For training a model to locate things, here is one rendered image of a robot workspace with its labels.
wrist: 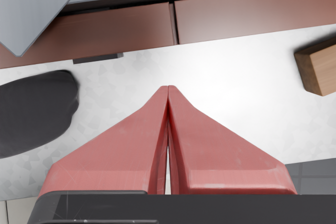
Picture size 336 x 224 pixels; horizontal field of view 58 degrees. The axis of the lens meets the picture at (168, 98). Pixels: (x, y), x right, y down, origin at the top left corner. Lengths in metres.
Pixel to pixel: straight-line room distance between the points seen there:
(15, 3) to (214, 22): 0.17
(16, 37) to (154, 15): 0.12
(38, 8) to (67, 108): 0.20
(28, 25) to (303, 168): 1.19
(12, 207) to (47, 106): 0.65
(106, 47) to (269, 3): 0.16
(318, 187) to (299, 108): 0.92
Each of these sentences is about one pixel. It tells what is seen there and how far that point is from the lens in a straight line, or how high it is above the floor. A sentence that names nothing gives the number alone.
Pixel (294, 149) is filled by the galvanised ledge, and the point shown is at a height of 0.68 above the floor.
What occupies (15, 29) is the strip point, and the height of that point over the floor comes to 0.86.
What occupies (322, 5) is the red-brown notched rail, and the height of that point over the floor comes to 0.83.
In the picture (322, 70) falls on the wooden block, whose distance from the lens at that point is 0.44.
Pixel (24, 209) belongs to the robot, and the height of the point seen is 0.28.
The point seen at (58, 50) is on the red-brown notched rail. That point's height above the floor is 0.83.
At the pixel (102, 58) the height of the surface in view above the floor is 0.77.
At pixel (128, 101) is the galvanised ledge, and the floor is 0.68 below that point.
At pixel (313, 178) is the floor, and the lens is 1.36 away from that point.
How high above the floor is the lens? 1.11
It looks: 80 degrees down
